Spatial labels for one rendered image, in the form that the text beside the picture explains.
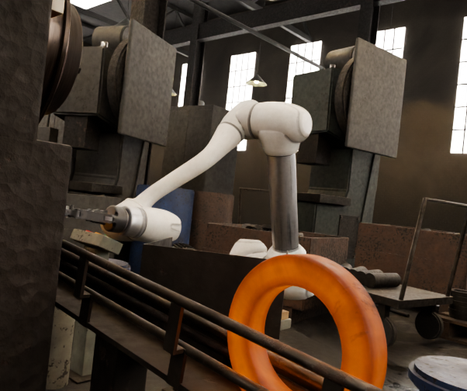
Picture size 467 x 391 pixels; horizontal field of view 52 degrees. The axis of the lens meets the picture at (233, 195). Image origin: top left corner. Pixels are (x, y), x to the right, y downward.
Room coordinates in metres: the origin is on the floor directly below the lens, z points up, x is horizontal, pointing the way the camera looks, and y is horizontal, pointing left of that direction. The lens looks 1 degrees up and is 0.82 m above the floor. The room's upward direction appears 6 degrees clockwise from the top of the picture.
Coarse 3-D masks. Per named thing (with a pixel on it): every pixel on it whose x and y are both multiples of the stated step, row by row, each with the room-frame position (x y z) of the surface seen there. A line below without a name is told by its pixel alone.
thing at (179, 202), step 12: (180, 192) 4.59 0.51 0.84; (192, 192) 4.74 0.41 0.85; (156, 204) 4.53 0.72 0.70; (168, 204) 4.54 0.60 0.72; (180, 204) 4.60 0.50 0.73; (192, 204) 4.79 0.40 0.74; (180, 216) 4.61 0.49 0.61; (180, 240) 4.63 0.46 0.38; (132, 252) 4.65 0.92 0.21; (132, 264) 4.63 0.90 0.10
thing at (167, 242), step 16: (160, 240) 0.97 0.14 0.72; (144, 256) 0.87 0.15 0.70; (160, 256) 0.87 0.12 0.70; (176, 256) 0.86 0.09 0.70; (192, 256) 0.86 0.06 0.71; (208, 256) 0.85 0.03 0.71; (224, 256) 0.85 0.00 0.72; (240, 256) 0.85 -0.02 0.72; (144, 272) 0.87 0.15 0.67; (160, 272) 0.87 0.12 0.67; (176, 272) 0.86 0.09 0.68; (192, 272) 0.86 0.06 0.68; (208, 272) 0.85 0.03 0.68; (224, 272) 0.85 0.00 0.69; (240, 272) 0.85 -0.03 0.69; (176, 288) 0.86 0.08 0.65; (192, 288) 0.86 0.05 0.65; (208, 288) 0.85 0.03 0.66; (224, 288) 0.85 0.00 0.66; (208, 304) 0.85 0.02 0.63; (224, 304) 0.85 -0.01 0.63; (272, 304) 0.84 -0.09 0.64; (272, 320) 0.84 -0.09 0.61; (272, 336) 0.84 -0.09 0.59
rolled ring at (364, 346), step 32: (288, 256) 0.50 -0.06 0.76; (320, 256) 0.51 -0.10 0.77; (256, 288) 0.53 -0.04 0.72; (320, 288) 0.47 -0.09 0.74; (352, 288) 0.45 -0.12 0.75; (256, 320) 0.54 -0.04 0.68; (352, 320) 0.44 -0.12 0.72; (256, 352) 0.54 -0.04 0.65; (352, 352) 0.44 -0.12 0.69; (384, 352) 0.44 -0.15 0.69
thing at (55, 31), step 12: (60, 24) 0.95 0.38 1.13; (48, 36) 0.93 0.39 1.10; (60, 36) 0.95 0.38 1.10; (48, 48) 0.94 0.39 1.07; (60, 48) 0.95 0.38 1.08; (48, 60) 0.94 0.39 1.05; (60, 60) 0.95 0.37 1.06; (48, 72) 0.95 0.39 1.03; (60, 72) 0.96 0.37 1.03; (48, 84) 0.97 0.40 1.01; (48, 96) 0.97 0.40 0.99
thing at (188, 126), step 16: (176, 112) 6.40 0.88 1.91; (192, 112) 6.22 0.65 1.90; (208, 112) 6.06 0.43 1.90; (224, 112) 6.21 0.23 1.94; (176, 128) 6.38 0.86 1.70; (192, 128) 6.21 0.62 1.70; (208, 128) 6.05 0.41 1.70; (176, 144) 6.36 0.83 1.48; (192, 144) 6.19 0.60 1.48; (176, 160) 6.34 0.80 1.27; (224, 160) 6.30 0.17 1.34; (208, 176) 6.06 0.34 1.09; (224, 176) 6.33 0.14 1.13; (224, 192) 6.36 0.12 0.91
